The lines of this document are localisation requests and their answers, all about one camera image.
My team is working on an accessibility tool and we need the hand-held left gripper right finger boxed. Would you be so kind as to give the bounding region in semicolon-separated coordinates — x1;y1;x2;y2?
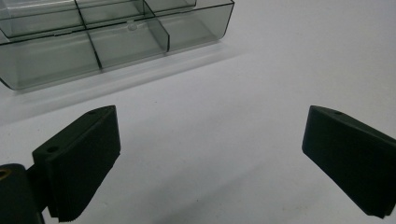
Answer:
301;105;396;219

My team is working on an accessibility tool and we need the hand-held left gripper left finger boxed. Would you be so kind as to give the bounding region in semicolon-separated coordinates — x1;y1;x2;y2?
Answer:
32;105;121;223

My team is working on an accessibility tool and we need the clear grey compartment organizer box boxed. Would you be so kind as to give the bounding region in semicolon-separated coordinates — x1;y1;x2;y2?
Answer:
0;0;235;91

